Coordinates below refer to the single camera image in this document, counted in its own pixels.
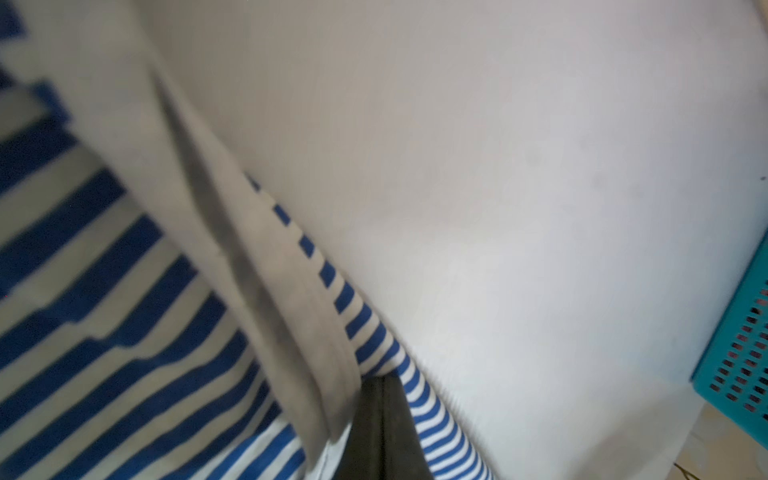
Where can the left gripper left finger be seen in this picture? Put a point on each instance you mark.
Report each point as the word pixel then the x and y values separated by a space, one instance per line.
pixel 362 455

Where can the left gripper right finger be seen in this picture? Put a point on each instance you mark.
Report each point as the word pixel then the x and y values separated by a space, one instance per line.
pixel 402 454

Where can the blue white striped tank top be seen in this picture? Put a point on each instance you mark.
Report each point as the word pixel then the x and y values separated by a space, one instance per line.
pixel 162 316

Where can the teal plastic basket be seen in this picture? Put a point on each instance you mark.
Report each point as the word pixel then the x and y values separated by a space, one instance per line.
pixel 732 373

